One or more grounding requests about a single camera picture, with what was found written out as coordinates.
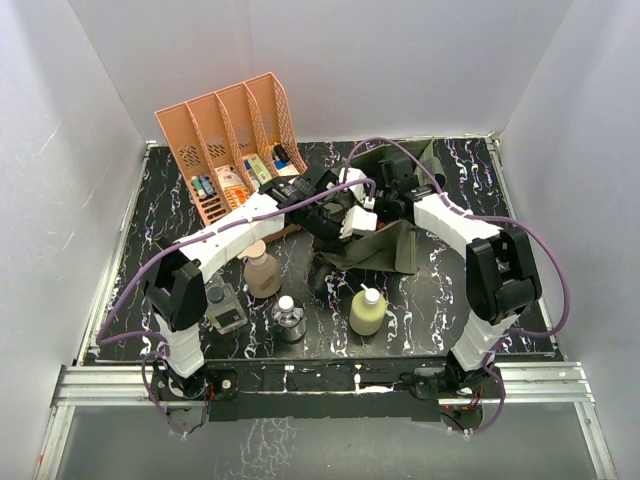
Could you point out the orange white snack packet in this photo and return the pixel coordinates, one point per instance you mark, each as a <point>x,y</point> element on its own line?
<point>235,190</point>

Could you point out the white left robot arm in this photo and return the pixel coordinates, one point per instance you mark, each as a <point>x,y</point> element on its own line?
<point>175,284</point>

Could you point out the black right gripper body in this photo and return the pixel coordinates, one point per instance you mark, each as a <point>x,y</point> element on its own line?
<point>384,205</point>

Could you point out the yellow round pump bottle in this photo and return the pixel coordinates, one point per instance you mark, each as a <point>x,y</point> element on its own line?
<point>367,312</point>

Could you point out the small vials set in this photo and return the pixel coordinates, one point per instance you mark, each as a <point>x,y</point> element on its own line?
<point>203,187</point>

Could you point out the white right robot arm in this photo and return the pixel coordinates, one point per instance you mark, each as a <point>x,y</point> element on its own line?
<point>501,277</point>

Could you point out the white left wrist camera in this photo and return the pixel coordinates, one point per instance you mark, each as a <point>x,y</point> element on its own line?
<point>358,222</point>

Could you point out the black front mounting rail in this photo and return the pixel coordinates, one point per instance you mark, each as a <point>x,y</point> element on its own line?
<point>418,388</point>

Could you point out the orange plastic file organizer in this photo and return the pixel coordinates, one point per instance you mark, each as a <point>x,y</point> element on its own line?
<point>221,127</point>

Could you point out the small silver cap bottle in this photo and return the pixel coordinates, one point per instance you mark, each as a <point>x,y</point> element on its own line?
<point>288,315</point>

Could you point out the green canvas bag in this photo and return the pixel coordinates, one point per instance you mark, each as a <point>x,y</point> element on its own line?
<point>392,248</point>

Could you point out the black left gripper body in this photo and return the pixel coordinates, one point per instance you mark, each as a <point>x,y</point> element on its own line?
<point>323,228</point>

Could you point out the green white small box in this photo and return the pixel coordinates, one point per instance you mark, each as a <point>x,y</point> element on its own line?
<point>257,170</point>

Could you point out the brown pump bottle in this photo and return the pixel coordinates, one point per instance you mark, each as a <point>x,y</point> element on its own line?
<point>262,273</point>

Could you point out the white blue box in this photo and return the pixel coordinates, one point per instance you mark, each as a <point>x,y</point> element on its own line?
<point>286,168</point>

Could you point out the clear twin bottle pack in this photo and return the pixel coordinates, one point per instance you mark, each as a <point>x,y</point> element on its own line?
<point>224,310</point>

